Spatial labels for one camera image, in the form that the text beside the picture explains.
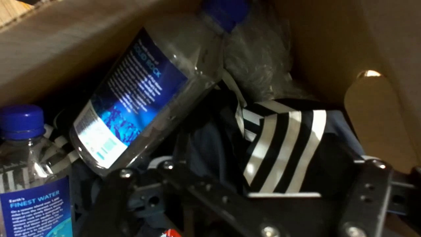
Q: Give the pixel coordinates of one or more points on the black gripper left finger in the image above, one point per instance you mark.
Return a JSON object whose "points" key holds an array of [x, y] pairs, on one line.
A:
{"points": [[211, 199]]}

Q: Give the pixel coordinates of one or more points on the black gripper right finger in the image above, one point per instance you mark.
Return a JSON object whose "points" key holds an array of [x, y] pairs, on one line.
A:
{"points": [[377, 198]]}

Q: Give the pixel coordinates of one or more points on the white cardboard box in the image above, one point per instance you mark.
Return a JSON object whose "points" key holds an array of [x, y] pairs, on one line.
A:
{"points": [[57, 53]]}

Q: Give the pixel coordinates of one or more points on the red white plastic packet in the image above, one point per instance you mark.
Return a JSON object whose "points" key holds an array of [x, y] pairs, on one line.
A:
{"points": [[172, 234]]}

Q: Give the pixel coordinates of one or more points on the black white striped item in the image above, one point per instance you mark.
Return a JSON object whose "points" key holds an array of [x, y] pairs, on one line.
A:
{"points": [[285, 145]]}

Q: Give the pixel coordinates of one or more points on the blue label water bottle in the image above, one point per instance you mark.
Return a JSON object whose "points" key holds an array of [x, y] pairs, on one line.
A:
{"points": [[140, 93]]}

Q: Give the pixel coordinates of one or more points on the crumpled clear plastic bottle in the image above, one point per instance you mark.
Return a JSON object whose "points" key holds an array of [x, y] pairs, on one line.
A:
{"points": [[258, 57]]}

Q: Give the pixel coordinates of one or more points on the blue cap water bottle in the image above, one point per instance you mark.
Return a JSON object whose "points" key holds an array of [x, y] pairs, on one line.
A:
{"points": [[35, 198]]}

